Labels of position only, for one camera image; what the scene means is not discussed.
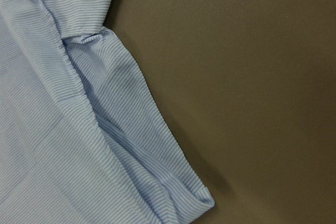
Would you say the light blue striped shirt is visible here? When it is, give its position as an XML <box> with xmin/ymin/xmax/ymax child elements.
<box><xmin>1</xmin><ymin>0</ymin><xmax>215</xmax><ymax>223</ymax></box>

